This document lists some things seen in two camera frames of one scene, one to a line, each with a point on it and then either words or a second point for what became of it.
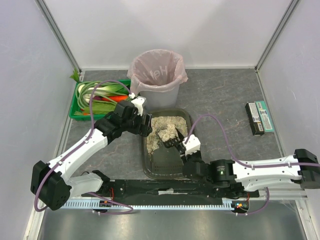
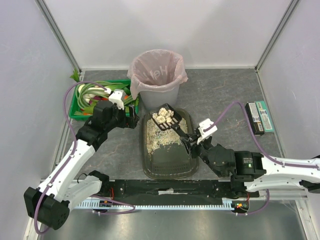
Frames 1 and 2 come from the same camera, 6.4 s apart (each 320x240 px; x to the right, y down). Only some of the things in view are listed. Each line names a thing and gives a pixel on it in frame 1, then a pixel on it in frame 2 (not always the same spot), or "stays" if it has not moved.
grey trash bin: [162, 100] stays
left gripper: [145, 124] → [131, 116]
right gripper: [182, 149] → [191, 141]
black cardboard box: [255, 118] stays
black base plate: [166, 191] stays
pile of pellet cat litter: [163, 129] stays
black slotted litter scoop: [177, 142] → [166, 117]
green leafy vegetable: [76, 76] stays
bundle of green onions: [96, 97] stays
